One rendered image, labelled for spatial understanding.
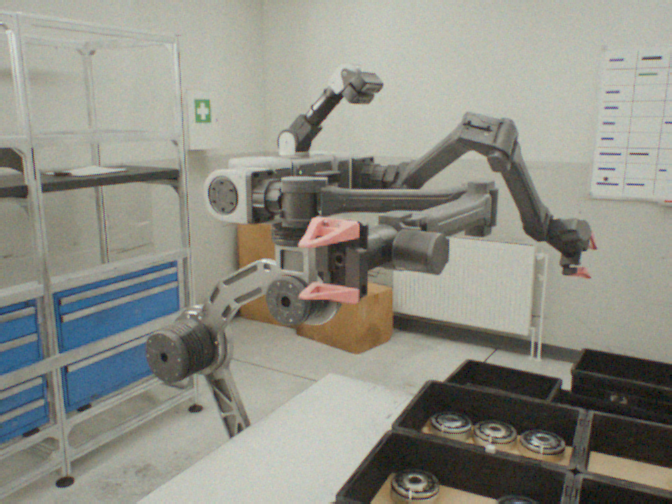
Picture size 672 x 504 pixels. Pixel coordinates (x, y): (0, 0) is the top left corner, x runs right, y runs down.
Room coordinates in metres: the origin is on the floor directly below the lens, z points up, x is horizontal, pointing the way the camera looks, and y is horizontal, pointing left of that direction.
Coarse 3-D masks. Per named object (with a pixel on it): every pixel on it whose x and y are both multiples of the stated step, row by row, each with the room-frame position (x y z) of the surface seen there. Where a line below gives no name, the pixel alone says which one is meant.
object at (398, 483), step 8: (400, 472) 1.23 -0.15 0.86; (408, 472) 1.23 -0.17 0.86; (416, 472) 1.23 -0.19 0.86; (424, 472) 1.23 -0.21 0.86; (392, 480) 1.20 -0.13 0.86; (400, 480) 1.20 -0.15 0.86; (432, 480) 1.20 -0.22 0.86; (400, 488) 1.17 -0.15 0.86; (408, 488) 1.17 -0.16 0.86; (416, 488) 1.17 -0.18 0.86; (424, 488) 1.17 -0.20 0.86; (432, 488) 1.18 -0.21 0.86; (416, 496) 1.15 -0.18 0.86; (424, 496) 1.15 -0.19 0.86
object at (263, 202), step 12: (252, 180) 1.38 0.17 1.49; (264, 180) 1.39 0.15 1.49; (276, 180) 1.40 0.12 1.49; (252, 192) 1.38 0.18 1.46; (264, 192) 1.36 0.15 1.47; (276, 192) 1.36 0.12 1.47; (252, 204) 1.38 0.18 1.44; (264, 204) 1.36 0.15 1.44; (276, 204) 1.35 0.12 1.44; (252, 216) 1.38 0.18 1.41; (264, 216) 1.41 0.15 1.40
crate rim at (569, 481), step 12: (396, 432) 1.28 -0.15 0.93; (444, 444) 1.23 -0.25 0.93; (456, 444) 1.23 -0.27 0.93; (372, 456) 1.18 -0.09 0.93; (492, 456) 1.19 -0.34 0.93; (504, 456) 1.18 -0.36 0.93; (360, 468) 1.14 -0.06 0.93; (540, 468) 1.15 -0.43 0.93; (552, 468) 1.14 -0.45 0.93; (348, 480) 1.10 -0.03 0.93; (564, 492) 1.06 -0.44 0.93
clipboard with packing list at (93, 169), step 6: (84, 168) 3.11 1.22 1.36; (90, 168) 3.12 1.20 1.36; (96, 168) 3.13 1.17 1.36; (102, 168) 3.14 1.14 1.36; (42, 174) 2.90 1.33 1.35; (48, 174) 2.89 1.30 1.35; (54, 174) 2.89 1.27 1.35; (60, 174) 2.88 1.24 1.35; (66, 174) 2.86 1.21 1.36; (72, 174) 2.85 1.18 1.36; (78, 174) 2.87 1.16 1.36; (84, 174) 2.87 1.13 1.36; (90, 174) 2.89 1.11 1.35; (96, 174) 2.91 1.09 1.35
